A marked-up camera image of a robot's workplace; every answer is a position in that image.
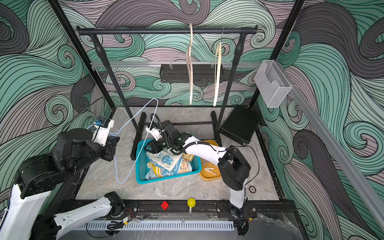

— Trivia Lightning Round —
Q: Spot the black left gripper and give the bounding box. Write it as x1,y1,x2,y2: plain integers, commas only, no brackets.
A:
70,135,121,175

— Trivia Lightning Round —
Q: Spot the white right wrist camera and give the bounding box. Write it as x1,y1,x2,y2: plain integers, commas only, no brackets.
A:
146,127,164,141

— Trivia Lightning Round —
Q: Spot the red diamond marker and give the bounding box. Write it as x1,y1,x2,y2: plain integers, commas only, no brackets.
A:
161,201,169,211

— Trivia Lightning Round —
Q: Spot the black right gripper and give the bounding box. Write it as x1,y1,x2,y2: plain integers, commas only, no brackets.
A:
143,136,174,155

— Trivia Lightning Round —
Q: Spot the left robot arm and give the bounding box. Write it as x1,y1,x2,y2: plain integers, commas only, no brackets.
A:
1,129,124,240

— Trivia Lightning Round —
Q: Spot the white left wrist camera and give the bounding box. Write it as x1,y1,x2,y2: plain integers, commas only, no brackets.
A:
87,117,115,147

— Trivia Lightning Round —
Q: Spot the orange plastic tray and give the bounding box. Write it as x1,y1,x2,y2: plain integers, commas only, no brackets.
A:
200,158,222,181

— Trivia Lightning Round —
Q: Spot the blue rabbit print towel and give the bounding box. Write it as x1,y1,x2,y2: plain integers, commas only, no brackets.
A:
145,151,182,180

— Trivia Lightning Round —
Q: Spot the yellow ball knob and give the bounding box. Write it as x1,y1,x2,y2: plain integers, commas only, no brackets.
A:
187,198,196,213

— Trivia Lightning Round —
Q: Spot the cream plastic hanger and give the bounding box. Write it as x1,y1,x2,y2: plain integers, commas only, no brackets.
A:
213,29,224,107

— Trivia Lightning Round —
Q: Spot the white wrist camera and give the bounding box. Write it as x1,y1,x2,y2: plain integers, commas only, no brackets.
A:
87,117,115,147
146,127,164,141

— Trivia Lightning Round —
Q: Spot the yellow striped towel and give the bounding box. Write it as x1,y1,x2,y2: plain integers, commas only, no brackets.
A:
147,154,193,178

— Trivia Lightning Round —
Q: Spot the white slotted cable duct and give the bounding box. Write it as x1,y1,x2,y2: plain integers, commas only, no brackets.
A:
76,220,235,232

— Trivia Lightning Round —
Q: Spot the black clothes rack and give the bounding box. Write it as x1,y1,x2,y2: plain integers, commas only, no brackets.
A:
77,26,258,161

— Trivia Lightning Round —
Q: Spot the light blue wire hanger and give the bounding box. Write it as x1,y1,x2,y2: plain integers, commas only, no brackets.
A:
109,98,159,185

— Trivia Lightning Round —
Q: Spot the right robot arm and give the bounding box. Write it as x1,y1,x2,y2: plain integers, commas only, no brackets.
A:
145,121,251,210

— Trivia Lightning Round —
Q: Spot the round floor marker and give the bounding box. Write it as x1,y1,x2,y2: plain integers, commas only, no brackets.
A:
249,186,257,194

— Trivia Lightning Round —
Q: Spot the white clothespin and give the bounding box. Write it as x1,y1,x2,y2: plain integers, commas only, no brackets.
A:
204,168,217,176

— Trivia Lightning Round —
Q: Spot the teal plastic basket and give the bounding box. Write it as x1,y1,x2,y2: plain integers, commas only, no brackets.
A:
136,139,202,185

